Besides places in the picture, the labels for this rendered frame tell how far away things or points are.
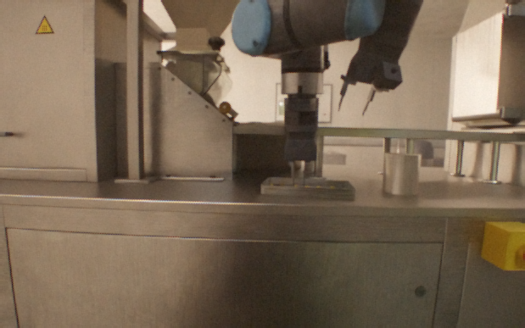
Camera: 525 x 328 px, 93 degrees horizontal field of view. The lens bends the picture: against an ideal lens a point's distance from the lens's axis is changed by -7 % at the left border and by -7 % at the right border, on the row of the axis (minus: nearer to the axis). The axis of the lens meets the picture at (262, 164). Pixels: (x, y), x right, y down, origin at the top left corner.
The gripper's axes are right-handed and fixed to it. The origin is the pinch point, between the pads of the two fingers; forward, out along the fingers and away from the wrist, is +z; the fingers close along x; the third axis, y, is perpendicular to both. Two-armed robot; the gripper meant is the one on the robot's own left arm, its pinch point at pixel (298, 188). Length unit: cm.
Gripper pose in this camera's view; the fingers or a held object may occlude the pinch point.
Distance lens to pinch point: 60.9
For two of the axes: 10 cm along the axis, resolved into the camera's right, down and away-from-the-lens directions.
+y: 1.8, -2.5, 9.5
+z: 0.1, 9.7, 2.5
